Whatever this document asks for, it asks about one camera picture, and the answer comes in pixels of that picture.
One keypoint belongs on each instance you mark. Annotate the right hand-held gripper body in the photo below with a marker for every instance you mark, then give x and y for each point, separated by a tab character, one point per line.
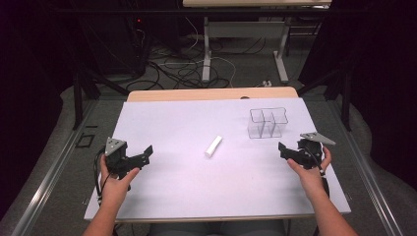
311	151

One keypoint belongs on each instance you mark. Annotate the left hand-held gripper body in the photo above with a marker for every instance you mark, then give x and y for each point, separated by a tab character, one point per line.
115	156

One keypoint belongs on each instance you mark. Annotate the person's right hand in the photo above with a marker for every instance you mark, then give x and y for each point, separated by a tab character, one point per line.
309	177

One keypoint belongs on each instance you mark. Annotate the person's left hand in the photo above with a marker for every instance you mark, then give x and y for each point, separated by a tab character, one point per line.
115	187

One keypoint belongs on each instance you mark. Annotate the clear acrylic divided organizer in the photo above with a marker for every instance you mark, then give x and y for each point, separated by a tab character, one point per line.
268	123

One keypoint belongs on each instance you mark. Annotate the white table cover sheet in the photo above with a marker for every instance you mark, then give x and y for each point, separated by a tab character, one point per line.
203	177

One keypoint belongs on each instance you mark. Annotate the white cylindrical tube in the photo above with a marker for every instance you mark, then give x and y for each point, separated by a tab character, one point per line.
213	146

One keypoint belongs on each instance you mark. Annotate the white plug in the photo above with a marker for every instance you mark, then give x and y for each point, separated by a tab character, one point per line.
267	83

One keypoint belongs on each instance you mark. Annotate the black metal stand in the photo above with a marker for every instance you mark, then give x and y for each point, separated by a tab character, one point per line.
341	91
83	91

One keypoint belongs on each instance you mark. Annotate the dark equipment with red light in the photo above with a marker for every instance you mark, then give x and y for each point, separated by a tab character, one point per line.
131	39

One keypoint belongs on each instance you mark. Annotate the white-legged desk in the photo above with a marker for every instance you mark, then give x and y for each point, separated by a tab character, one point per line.
246	26

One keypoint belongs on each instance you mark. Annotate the black square frame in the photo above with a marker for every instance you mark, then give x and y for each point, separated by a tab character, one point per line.
85	141

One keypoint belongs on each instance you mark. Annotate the aluminium floor rail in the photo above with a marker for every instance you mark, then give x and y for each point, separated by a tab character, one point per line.
49	177
364	173

